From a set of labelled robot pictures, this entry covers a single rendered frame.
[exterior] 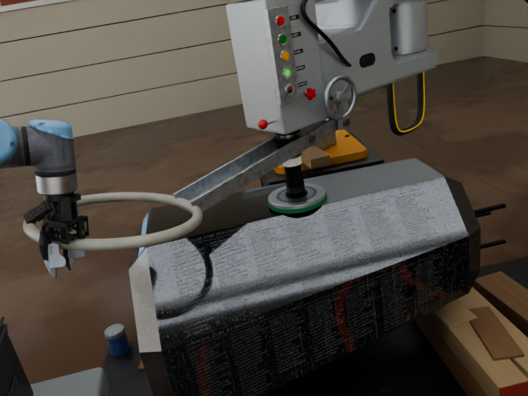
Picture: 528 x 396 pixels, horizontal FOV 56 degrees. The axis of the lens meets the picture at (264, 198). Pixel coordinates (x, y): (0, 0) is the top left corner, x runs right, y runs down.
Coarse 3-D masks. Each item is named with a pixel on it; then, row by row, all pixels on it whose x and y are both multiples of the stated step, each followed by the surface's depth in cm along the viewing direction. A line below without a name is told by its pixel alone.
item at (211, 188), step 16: (304, 128) 187; (320, 128) 176; (336, 128) 181; (272, 144) 179; (288, 144) 170; (304, 144) 173; (240, 160) 172; (256, 160) 176; (272, 160) 166; (208, 176) 165; (224, 176) 169; (240, 176) 160; (256, 176) 164; (176, 192) 160; (192, 192) 163; (208, 192) 154; (224, 192) 157
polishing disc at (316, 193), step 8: (312, 184) 191; (272, 192) 189; (280, 192) 188; (312, 192) 183; (320, 192) 182; (272, 200) 182; (280, 200) 181; (288, 200) 180; (296, 200) 179; (304, 200) 178; (312, 200) 177; (320, 200) 178; (280, 208) 178; (288, 208) 176; (296, 208) 175
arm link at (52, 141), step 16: (32, 128) 111; (48, 128) 110; (64, 128) 112; (32, 144) 110; (48, 144) 111; (64, 144) 113; (32, 160) 111; (48, 160) 112; (64, 160) 114; (48, 176) 113
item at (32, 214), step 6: (42, 204) 119; (48, 204) 118; (30, 210) 123; (36, 210) 121; (42, 210) 120; (48, 210) 119; (24, 216) 123; (30, 216) 122; (36, 216) 121; (42, 216) 123; (30, 222) 124
